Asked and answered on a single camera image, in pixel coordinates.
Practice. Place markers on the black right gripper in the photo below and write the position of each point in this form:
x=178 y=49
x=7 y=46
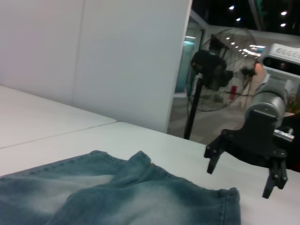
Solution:
x=255 y=140

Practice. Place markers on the blue denim shorts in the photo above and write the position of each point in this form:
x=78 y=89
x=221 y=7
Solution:
x=140 y=194

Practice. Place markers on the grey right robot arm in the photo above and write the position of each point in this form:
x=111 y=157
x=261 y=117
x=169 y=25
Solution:
x=269 y=98

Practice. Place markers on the round ceiling light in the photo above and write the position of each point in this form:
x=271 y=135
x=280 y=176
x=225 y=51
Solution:
x=231 y=7
x=284 y=12
x=238 y=19
x=283 y=24

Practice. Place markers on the black pedestal fan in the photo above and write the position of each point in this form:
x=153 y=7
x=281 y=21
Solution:
x=211 y=68

